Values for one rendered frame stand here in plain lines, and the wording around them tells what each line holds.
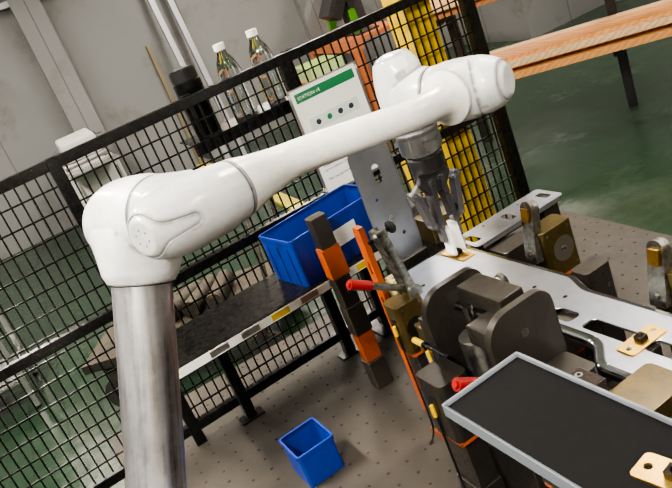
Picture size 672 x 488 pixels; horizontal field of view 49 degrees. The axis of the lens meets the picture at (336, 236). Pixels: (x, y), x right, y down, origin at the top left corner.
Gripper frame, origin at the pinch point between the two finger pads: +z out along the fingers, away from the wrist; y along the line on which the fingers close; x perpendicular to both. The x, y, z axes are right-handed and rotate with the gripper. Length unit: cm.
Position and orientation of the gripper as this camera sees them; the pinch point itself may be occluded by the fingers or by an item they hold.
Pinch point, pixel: (452, 237)
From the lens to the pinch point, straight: 160.1
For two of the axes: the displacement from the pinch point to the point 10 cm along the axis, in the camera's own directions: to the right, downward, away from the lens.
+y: 8.1, -4.7, 3.4
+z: 3.5, 8.7, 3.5
